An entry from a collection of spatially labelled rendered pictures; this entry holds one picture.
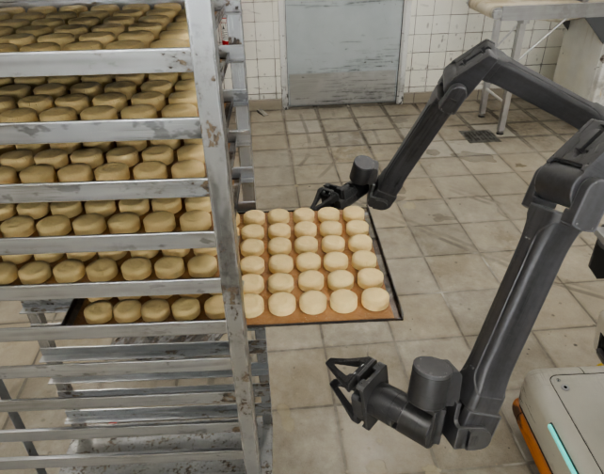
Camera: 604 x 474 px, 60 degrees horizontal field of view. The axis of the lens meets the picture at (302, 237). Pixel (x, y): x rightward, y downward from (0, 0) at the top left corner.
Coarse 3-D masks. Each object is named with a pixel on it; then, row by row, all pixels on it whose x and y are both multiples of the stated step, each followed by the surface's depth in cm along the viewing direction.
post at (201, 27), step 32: (192, 0) 59; (192, 32) 61; (192, 64) 63; (224, 128) 68; (224, 160) 70; (224, 192) 72; (224, 224) 75; (224, 256) 78; (224, 288) 81; (256, 448) 104
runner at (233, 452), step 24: (24, 456) 111; (48, 456) 111; (72, 456) 108; (96, 456) 108; (120, 456) 108; (144, 456) 108; (168, 456) 109; (192, 456) 109; (216, 456) 109; (240, 456) 110
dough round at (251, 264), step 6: (246, 258) 105; (252, 258) 105; (258, 258) 105; (240, 264) 104; (246, 264) 103; (252, 264) 103; (258, 264) 103; (246, 270) 102; (252, 270) 102; (258, 270) 103
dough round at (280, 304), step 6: (276, 294) 95; (282, 294) 95; (288, 294) 95; (270, 300) 94; (276, 300) 94; (282, 300) 94; (288, 300) 94; (294, 300) 94; (270, 306) 93; (276, 306) 93; (282, 306) 92; (288, 306) 92; (294, 306) 94; (276, 312) 93; (282, 312) 92; (288, 312) 93
